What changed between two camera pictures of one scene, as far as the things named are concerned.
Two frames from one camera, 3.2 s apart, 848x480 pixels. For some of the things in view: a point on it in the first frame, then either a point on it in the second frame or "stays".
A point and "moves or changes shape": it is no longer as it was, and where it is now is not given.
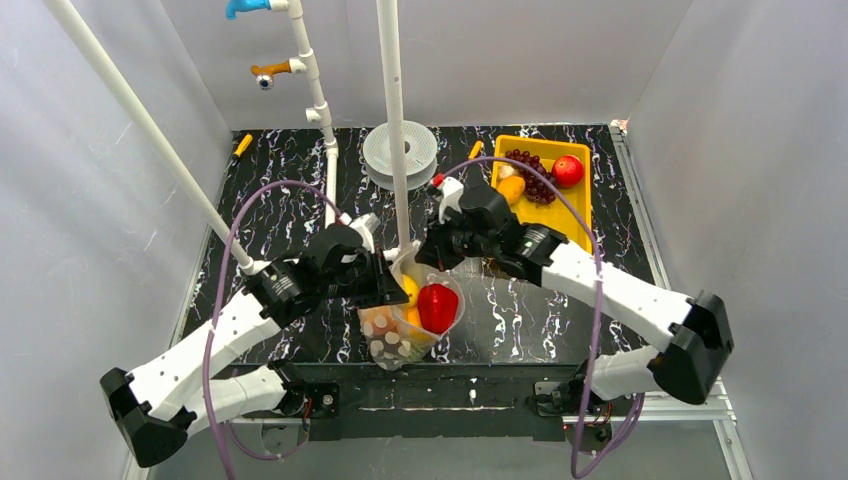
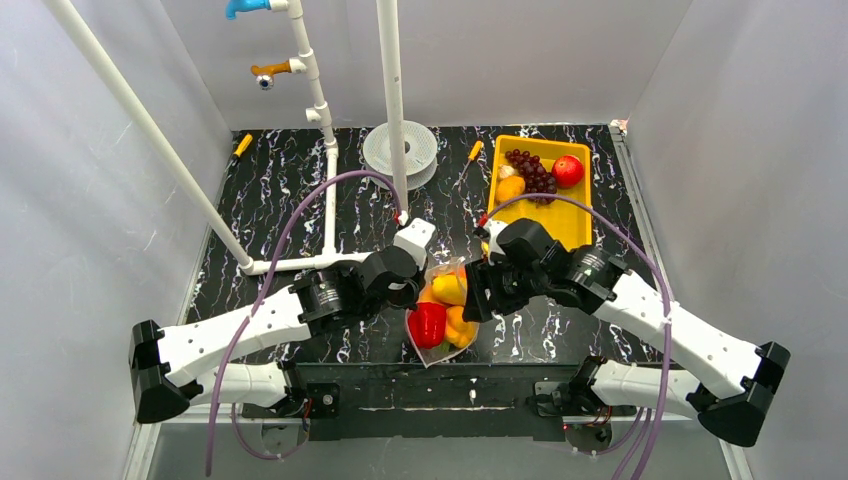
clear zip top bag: (401, 335) moves or changes shape
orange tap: (265, 73) stays
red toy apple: (567, 171) stays
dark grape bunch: (534, 187) stays
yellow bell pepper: (414, 325) -> (459, 331)
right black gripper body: (433, 245) -> (477, 291)
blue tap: (234, 6) stays
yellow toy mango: (411, 289) moves or changes shape
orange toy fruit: (512, 188) stays
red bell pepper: (437, 306) -> (428, 323)
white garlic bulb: (505, 171) stays
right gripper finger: (439, 250) -> (480, 291)
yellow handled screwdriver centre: (478, 145) stays
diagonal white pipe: (250, 265) stays
